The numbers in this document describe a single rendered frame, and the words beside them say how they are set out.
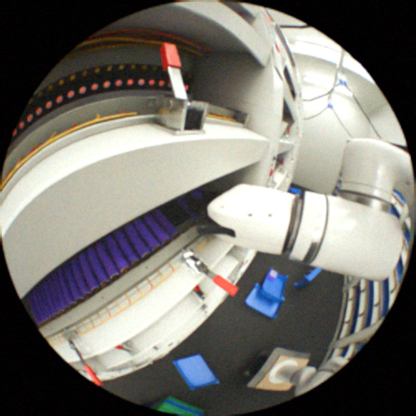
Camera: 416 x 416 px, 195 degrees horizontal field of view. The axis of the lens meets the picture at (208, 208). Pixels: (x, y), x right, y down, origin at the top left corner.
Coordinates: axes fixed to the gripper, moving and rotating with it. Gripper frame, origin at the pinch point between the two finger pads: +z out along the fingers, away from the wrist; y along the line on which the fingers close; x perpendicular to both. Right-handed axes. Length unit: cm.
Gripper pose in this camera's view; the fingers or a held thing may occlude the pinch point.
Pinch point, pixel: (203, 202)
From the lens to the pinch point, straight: 22.6
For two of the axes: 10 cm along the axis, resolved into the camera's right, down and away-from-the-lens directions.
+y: -6.5, 4.3, -6.2
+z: -7.4, -2.0, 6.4
